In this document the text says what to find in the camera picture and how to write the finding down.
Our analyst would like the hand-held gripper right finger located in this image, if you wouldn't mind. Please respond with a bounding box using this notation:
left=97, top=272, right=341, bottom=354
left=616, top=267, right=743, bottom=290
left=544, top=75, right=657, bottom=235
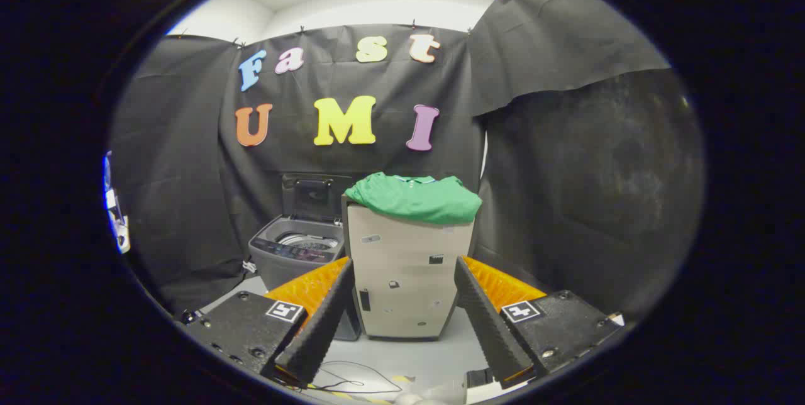
left=453, top=256, right=626, bottom=391

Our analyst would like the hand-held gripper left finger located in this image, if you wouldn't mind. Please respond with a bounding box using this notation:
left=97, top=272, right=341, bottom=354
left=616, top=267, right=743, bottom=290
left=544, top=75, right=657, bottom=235
left=178, top=257, right=355, bottom=389

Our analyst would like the grey washing machine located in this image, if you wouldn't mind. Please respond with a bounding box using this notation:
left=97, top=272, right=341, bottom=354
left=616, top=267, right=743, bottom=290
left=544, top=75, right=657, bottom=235
left=248, top=172, right=363, bottom=341

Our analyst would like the green shirt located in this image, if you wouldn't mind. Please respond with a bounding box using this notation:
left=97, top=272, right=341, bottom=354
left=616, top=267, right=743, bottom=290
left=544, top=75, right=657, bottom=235
left=344, top=172, right=483, bottom=226

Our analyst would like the beige cabinet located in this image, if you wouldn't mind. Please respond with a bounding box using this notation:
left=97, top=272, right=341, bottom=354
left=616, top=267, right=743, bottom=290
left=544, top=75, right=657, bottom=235
left=341, top=194, right=477, bottom=341

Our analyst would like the black backdrop cloth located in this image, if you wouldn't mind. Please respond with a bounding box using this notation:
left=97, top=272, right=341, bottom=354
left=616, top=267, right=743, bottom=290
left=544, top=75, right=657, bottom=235
left=107, top=0, right=705, bottom=325

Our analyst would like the white and blue object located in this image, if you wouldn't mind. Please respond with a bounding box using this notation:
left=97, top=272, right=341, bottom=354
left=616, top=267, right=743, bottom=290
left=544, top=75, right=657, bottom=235
left=103, top=152, right=131, bottom=254

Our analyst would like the thin black cable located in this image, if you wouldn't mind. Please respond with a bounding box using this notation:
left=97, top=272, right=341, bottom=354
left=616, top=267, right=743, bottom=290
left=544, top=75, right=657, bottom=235
left=307, top=361, right=404, bottom=397

